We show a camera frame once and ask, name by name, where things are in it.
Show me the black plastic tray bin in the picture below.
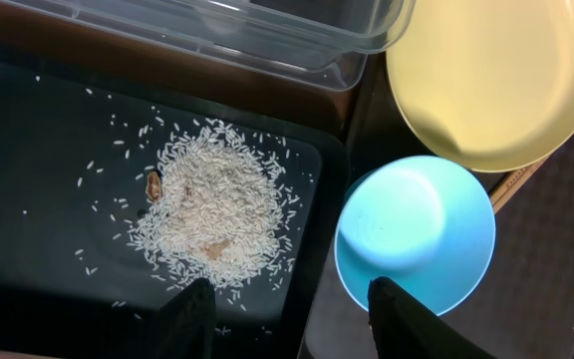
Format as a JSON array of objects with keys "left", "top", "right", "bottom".
[{"left": 0, "top": 45, "right": 349, "bottom": 358}]

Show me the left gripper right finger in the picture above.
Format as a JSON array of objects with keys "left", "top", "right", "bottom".
[{"left": 368, "top": 276, "right": 493, "bottom": 359}]

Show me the clear plastic bin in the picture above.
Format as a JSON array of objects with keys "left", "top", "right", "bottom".
[{"left": 10, "top": 0, "right": 416, "bottom": 92}]

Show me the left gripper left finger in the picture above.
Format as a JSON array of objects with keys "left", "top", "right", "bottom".
[{"left": 143, "top": 278, "right": 216, "bottom": 359}]

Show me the yellow plate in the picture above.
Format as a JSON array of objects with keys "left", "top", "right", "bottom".
[{"left": 386, "top": 0, "right": 574, "bottom": 173}]

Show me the wooden chopstick left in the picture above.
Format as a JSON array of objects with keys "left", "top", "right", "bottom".
[{"left": 489, "top": 158, "right": 547, "bottom": 213}]

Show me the dark brown serving tray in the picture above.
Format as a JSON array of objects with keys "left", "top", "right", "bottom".
[{"left": 300, "top": 55, "right": 574, "bottom": 358}]

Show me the pile of rice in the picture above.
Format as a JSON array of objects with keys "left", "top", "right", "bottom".
[{"left": 72, "top": 87, "right": 318, "bottom": 335}]

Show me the light blue bowl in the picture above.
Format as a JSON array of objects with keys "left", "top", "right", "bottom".
[{"left": 334, "top": 156, "right": 496, "bottom": 316}]

